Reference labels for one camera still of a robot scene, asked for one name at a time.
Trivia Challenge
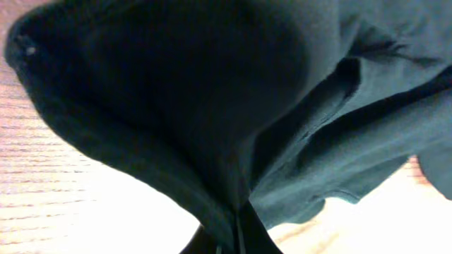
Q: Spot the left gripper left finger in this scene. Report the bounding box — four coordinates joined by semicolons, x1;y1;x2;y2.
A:
180;226;221;254

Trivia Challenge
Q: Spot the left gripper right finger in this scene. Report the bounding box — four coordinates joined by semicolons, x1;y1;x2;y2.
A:
234;201;283;254

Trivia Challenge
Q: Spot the black t-shirt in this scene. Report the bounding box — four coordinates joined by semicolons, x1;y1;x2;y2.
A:
5;0;451;245

